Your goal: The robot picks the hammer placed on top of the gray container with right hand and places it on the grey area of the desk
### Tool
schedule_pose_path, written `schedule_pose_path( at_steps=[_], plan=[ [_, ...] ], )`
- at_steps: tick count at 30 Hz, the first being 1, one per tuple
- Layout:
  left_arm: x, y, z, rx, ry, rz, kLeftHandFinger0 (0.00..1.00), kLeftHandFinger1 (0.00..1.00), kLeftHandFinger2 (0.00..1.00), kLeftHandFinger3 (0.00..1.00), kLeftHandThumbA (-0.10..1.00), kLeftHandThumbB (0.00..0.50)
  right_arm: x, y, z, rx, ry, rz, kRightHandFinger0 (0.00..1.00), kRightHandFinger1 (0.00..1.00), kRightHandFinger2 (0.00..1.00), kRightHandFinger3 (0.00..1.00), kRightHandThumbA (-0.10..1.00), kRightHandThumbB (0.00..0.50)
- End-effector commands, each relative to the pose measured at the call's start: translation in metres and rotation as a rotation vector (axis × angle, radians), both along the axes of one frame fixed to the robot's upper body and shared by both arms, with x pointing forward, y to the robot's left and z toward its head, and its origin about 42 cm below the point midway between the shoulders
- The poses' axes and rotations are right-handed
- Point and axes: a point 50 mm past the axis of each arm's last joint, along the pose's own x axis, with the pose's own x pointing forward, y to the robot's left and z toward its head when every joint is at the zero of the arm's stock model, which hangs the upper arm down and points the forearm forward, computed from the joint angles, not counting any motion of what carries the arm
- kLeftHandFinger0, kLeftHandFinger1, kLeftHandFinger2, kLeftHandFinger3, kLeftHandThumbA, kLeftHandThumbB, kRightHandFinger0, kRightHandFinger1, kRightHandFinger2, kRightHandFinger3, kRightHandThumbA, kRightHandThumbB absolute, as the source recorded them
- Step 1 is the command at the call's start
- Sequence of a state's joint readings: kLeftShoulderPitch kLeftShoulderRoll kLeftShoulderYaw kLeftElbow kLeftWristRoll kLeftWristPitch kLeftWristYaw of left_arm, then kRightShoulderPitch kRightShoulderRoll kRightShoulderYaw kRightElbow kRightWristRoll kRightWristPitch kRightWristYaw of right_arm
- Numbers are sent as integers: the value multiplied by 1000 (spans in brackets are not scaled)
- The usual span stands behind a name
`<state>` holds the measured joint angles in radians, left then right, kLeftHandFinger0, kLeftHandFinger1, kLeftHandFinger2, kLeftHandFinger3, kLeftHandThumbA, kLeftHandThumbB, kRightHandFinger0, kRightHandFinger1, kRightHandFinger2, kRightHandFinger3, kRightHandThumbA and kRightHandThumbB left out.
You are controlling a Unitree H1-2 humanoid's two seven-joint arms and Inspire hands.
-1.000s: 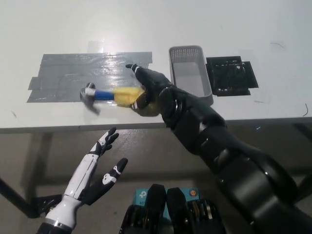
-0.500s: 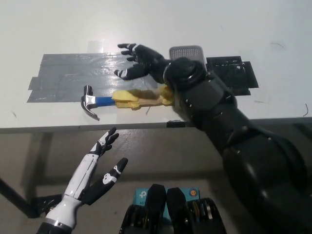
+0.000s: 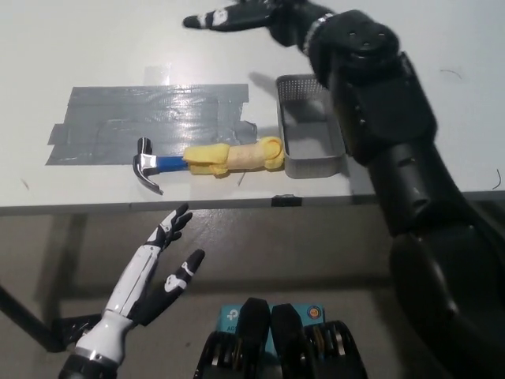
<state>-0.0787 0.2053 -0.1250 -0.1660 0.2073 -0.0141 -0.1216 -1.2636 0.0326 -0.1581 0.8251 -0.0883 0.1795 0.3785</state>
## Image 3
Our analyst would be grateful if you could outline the gray perforated plastic container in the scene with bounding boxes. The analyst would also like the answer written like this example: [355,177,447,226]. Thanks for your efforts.
[275,73,348,178]

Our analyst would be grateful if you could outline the gray duct tape area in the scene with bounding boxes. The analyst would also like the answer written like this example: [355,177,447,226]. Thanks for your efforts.
[45,83,260,167]

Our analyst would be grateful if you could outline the black teal robot body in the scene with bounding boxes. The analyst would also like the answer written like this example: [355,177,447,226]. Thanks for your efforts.
[193,298,368,379]

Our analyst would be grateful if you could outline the small black tape strip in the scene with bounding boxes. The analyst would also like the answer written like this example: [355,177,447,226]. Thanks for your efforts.
[271,193,304,208]

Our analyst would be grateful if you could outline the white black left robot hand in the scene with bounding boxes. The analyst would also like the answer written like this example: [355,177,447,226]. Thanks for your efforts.
[101,203,206,328]

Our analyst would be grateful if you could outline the blue hammer with yellow wrap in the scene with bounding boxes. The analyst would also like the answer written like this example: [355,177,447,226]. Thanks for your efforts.
[132,136,286,197]

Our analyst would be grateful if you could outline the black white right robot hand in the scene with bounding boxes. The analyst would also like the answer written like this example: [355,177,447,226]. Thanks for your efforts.
[183,0,328,48]

